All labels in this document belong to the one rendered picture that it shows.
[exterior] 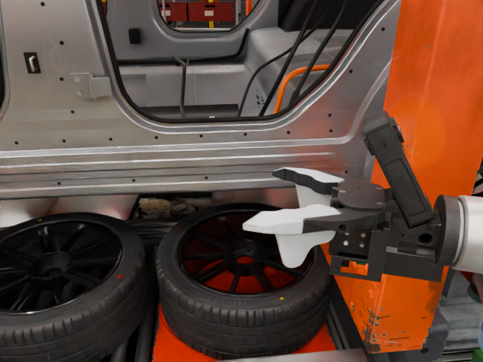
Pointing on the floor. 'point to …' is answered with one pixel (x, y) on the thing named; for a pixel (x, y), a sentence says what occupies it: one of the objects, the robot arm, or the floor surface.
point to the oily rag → (184, 210)
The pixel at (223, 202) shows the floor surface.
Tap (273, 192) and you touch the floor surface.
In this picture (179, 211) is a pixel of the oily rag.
